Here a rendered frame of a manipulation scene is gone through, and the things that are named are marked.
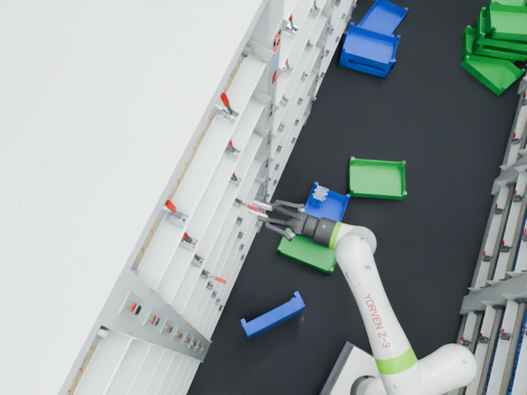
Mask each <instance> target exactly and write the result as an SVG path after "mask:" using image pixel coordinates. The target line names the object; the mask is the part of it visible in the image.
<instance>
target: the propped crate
mask: <svg viewBox="0 0 527 395"><path fill-rule="evenodd" d="M317 186H318V183H317V182H315V183H314V186H313V188H312V190H311V193H310V195H309V198H308V199H307V203H306V204H305V207H304V211H305V212H306V213H307V214H308V215H311V216H315V217H318V218H319V219H320V218H322V217H326V218H329V219H333V220H336V221H338V222H341V220H342V218H343V214H344V212H345V209H346V207H347V203H348V200H349V198H350V195H349V194H347V195H346V197H345V196H343V195H341V194H338V193H335V192H332V191H331V190H329V192H328V195H327V197H326V199H325V203H324V205H323V206H322V207H321V208H318V206H317V207H314V206H313V205H311V203H310V200H311V196H312V194H313V193H314V189H315V188H316V187H317Z"/></svg>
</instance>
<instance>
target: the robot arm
mask: <svg viewBox="0 0 527 395"><path fill-rule="evenodd" d="M252 203H253V205H255V206H257V207H260V208H264V209H266V210H269V211H272V209H273V210H275V211H277V212H280V213H281V214H283V215H285V216H288V217H289V218H290V219H291V220H290V221H282V220H277V219H270V218H268V217H267V215H264V214H262V213H259V212H255V211H253V210H250V209H249V210H248V212H249V214H250V215H253V216H256V217H257V219H258V220H260V221H262V222H265V223H266V224H265V226H266V228H267V229H268V230H271V231H273V232H275V233H276V234H280V235H282V236H283V237H286V238H287V239H288V240H289V241H291V240H292V238H294V237H295V236H302V237H306V238H309V239H311V240H312V239H313V238H314V239H313V242H314V243H315V244H317V245H321V246H323V247H326V248H330V249H332V250H335V258H336V261H337V263H338V264H339V266H340V269H341V270H342V272H343V274H344V276H345V278H346V279H347V283H348V284H349V286H350V288H351V291H352V293H353V295H354V298H355V300H356V303H357V304H358V308H359V310H360V313H361V316H362V319H363V321H364V325H365V329H366V331H367V335H368V337H369V343H370V346H371V349H372V352H373V356H374V359H375V362H376V366H377V368H378V371H379V373H380V375H379V376H377V377H375V376H372V375H363V376H360V377H358V378H357V379H355V381H354V382H353V384H352V385H351V390H350V395H442V394H444V393H448V392H449V391H452V390H455V389H458V388H461V387H464V386H467V385H469V384H470V383H471V382H472V381H473V380H474V378H475V377H476V375H477V371H478V366H477V361H476V359H475V357H474V355H473V354H472V352H471V351H470V350H469V349H467V348H466V347H464V346H461V345H459V344H454V343H452V344H446V345H444V346H442V347H440V348H439V349H437V350H436V351H434V352H433V353H431V354H430V355H428V356H426V357H425V358H423V359H421V360H417V359H416V355H415V354H414V352H413V349H412V347H411V346H410V344H409V341H408V339H407V338H406V336H405V333H404V332H403V330H402V327H401V325H400V324H399V323H398V320H397V318H396V316H395V315H394V311H393V310H392V308H391V305H390V303H389V301H388V299H387V296H386V293H385V291H384V289H383V285H382V283H381V280H380V276H379V274H378V271H377V268H376V264H375V261H374V258H373V253H374V252H375V251H376V238H375V235H374V234H373V232H372V231H371V230H369V229H367V228H365V227H363V226H352V225H348V224H345V223H341V222H338V221H336V220H333V219H329V218H326V217H322V218H320V219H319V218H318V217H315V216H311V215H308V214H307V213H306V212H305V211H304V204H293V203H290V202H286V201H280V200H276V201H275V203H274V204H271V203H269V202H266V201H264V202H263V203H260V202H258V201H254V200H252ZM279 206H281V207H284V208H291V209H294V210H298V211H299V213H296V214H295V213H293V212H289V211H287V210H285V209H283V208H281V207H279ZM271 224H272V225H276V226H283V227H286V228H289V229H290V230H291V231H292V232H293V233H292V234H291V233H287V232H286V231H284V230H281V229H279V228H277V227H276V226H272V225H271Z"/></svg>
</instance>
